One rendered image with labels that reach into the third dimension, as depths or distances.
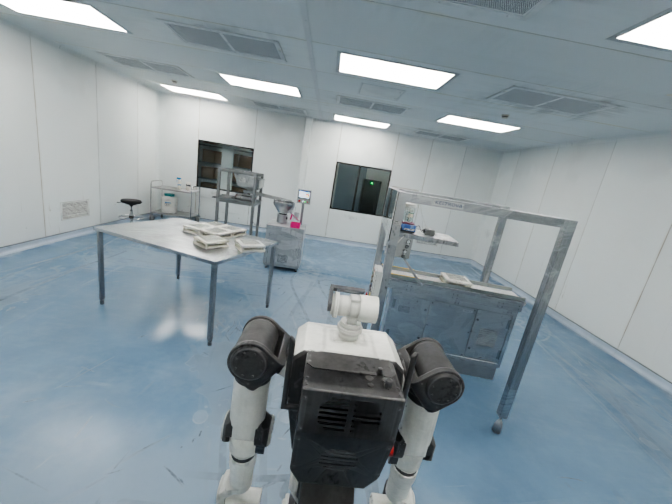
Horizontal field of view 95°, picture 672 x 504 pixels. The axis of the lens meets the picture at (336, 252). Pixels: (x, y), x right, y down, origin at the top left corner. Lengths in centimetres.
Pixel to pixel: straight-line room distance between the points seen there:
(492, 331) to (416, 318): 73
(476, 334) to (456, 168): 569
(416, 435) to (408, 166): 746
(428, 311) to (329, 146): 554
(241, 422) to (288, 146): 736
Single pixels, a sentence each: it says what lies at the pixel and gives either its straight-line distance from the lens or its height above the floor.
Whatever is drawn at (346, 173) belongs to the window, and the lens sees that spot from 787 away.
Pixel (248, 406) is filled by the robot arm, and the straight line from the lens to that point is 86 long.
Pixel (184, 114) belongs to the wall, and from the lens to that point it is 865.
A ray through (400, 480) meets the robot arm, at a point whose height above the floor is 97.
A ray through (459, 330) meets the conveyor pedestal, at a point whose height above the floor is 47.
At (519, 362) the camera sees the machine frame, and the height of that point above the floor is 64.
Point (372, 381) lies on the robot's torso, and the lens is 68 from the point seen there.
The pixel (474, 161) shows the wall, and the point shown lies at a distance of 863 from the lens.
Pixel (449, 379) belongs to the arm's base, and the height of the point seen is 136.
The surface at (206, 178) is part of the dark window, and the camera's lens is 842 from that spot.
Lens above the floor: 176
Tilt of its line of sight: 14 degrees down
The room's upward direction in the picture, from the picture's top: 9 degrees clockwise
